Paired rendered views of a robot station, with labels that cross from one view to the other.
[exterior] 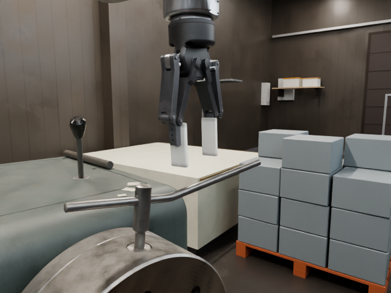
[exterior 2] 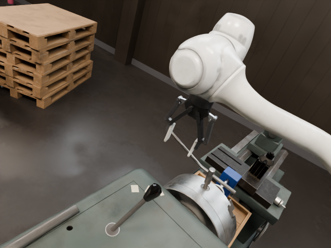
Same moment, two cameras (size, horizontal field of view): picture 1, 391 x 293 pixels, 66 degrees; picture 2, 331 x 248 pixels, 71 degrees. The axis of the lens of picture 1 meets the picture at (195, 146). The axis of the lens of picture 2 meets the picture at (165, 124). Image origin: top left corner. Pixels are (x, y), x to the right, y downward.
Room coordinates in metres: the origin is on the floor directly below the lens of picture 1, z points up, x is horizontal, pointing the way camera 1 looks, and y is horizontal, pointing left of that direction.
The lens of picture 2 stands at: (0.75, 0.59, 1.82)
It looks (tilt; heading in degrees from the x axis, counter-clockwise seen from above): 33 degrees down; 254
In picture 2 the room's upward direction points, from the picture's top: 20 degrees clockwise
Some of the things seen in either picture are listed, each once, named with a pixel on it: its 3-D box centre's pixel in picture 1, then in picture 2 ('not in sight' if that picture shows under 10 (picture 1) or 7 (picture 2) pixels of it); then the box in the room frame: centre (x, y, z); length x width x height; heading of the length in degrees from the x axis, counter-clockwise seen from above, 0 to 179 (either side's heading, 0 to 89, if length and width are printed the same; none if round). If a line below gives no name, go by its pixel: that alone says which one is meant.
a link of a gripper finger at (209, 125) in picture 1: (209, 136); (169, 132); (0.55, -0.03, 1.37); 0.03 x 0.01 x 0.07; 57
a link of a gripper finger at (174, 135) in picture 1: (171, 129); (201, 144); (0.45, 0.04, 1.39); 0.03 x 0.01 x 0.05; 147
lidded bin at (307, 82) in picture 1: (311, 82); not in sight; (8.39, -3.18, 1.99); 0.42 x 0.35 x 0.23; 54
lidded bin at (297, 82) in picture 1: (292, 82); not in sight; (8.69, -2.77, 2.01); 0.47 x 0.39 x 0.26; 54
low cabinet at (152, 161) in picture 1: (173, 183); not in sight; (3.86, 0.29, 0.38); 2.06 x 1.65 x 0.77; 54
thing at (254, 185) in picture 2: not in sight; (253, 177); (-0.09, -0.26, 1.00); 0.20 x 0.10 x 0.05; 44
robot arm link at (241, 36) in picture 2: not in sight; (225, 47); (0.51, 0.02, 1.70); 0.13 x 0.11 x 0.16; 54
